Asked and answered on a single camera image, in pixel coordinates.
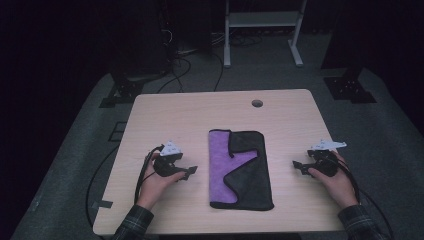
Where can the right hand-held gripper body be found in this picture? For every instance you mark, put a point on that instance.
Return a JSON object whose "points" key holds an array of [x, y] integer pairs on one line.
{"points": [[326, 165]]}

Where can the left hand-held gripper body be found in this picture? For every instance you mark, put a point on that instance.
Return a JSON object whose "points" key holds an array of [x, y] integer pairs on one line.
{"points": [[166, 166]]}

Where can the black and purple towel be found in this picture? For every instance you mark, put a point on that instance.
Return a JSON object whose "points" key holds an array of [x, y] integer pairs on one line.
{"points": [[250, 186]]}

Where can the person's left hand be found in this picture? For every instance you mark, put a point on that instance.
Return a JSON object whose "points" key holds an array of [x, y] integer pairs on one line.
{"points": [[151, 186]]}

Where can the person's right hand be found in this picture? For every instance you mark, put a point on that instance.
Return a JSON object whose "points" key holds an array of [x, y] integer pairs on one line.
{"points": [[340, 186]]}

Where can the black floor tape rectangle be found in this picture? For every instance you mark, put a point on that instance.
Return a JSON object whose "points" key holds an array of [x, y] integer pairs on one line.
{"points": [[117, 131]]}

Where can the grey round table grommet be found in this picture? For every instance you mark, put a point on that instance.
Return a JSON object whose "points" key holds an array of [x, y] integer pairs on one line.
{"points": [[257, 103]]}

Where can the grey floor tape strip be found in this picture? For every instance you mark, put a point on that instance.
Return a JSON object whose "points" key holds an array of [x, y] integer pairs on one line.
{"points": [[102, 204]]}

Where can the dark equipment cabinet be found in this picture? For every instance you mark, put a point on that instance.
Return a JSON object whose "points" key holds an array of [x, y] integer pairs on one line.
{"points": [[143, 36]]}

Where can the white metal stand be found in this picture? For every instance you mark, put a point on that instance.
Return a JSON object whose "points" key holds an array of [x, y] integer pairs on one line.
{"points": [[261, 19]]}

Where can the black stand base plate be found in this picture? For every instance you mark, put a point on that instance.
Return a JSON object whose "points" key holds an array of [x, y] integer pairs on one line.
{"points": [[350, 90], [125, 91]]}

